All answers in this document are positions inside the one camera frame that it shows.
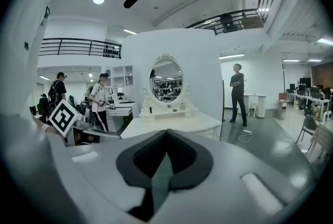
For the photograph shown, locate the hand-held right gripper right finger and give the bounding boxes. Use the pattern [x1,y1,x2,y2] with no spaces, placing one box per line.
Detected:
[155,129,320,224]

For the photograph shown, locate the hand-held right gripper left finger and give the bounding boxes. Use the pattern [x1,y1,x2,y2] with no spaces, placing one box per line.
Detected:
[55,129,169,224]

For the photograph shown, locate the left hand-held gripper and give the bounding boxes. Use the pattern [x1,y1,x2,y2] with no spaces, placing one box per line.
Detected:
[48,98,122,140]

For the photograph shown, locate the person's left forearm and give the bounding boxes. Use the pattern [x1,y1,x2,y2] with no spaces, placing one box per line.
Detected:
[31,115,67,140]

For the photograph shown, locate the white ornate desk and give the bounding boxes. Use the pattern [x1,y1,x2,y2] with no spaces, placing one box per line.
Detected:
[120,107,222,142]

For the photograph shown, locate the person's left hand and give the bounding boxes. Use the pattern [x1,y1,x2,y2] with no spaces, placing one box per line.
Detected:
[73,134,101,146]

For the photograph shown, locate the white bookshelf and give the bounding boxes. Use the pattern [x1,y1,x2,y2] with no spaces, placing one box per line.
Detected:
[105,65,135,104]

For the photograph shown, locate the small white table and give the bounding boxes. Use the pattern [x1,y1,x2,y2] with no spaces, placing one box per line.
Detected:
[242,93,268,118]

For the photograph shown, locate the oval white-framed mirror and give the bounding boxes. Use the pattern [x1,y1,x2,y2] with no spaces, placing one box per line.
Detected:
[142,53,195,112]

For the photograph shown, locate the brown cabinet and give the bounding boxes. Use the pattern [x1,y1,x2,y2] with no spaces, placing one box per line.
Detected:
[276,92,288,121]

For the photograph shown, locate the person's white shirt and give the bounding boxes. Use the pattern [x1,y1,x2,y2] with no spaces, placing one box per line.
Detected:
[0,0,69,218]

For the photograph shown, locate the grey chair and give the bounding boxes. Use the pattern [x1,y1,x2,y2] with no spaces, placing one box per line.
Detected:
[296,115,319,152]

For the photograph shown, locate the cloth-covered table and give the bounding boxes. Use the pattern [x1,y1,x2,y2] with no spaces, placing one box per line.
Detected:
[309,122,333,159]

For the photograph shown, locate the office desks with monitors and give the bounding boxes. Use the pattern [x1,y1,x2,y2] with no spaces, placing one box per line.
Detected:
[285,77,333,117]

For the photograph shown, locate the group of ceiling tube lights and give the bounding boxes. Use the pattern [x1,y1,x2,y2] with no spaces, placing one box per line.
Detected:
[39,29,333,80]

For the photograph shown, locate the white cable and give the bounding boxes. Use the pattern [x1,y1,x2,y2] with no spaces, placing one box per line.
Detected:
[237,132,253,144]

